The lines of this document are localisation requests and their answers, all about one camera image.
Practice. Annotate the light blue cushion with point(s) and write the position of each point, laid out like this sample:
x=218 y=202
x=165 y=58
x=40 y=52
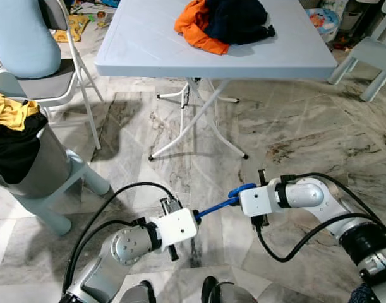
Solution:
x=22 y=38

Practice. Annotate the light blue folding table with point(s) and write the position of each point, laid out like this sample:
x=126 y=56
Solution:
x=148 y=44

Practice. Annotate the light blue kids chair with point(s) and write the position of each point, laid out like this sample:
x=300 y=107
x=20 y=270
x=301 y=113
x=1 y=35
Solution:
x=54 y=170
x=373 y=53

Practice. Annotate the grey robot leg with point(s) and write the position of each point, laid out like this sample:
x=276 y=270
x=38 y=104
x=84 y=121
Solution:
x=234 y=295
x=139 y=295

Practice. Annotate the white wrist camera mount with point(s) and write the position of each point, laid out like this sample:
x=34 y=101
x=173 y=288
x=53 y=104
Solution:
x=259 y=201
x=177 y=226

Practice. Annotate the orange garment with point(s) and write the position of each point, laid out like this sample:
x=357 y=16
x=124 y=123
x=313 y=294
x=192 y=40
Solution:
x=192 y=28

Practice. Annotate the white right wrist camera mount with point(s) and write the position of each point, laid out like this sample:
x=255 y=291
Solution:
x=259 y=201

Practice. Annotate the blue plastic hanger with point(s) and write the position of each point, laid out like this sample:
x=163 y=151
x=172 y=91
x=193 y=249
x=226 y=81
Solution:
x=211 y=208

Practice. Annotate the blue checked cloth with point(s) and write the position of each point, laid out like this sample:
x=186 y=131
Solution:
x=362 y=295

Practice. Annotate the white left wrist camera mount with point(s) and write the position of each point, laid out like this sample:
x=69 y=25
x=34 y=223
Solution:
x=177 y=226

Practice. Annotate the yellow garment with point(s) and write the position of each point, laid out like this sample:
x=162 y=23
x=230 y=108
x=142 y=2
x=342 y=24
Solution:
x=9 y=113

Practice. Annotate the black garment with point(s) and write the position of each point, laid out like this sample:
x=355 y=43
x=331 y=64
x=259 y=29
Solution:
x=16 y=151

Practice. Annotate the navy blue garment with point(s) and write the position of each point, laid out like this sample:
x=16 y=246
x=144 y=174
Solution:
x=237 y=22

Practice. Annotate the grey white folding chair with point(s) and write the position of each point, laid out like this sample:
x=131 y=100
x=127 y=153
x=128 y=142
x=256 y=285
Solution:
x=47 y=85

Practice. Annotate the colourful toy bucket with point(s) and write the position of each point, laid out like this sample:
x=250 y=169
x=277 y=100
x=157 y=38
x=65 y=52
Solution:
x=322 y=24

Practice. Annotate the grey robot left leg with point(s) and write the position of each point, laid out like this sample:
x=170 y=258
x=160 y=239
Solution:
x=139 y=295

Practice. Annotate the grey robot right leg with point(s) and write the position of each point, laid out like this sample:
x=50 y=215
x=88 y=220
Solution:
x=234 y=295

